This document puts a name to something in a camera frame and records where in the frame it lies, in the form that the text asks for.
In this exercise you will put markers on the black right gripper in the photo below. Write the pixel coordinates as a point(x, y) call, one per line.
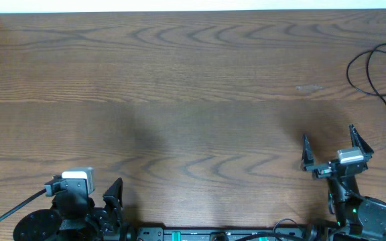
point(322, 171)

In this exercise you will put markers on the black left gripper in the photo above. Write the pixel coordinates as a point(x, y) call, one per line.
point(113, 212)

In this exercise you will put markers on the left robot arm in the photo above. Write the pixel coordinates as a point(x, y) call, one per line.
point(74, 216)

